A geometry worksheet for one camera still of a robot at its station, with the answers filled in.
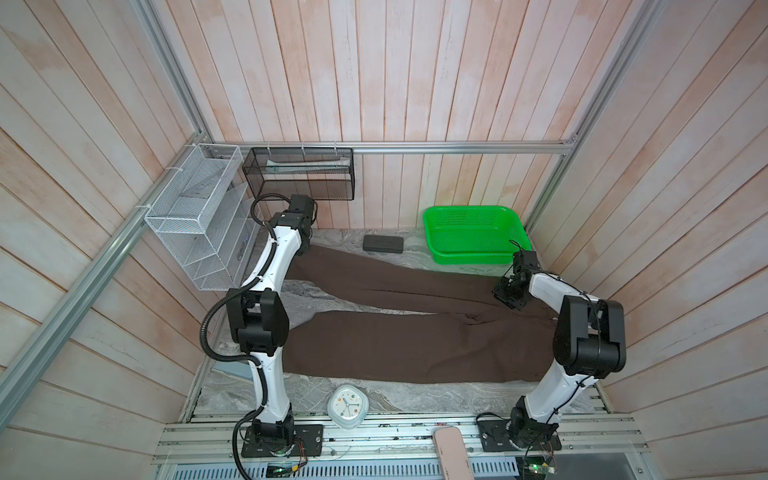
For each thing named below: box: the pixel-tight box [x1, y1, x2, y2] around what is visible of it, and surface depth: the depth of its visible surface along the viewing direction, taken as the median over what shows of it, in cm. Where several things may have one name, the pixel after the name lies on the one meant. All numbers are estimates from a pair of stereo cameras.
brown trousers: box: [285, 243, 557, 383], surface depth 92 cm
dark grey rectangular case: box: [363, 234, 404, 254], surface depth 117 cm
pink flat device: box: [433, 427, 475, 480], surface depth 71 cm
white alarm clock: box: [327, 384, 370, 430], surface depth 78 cm
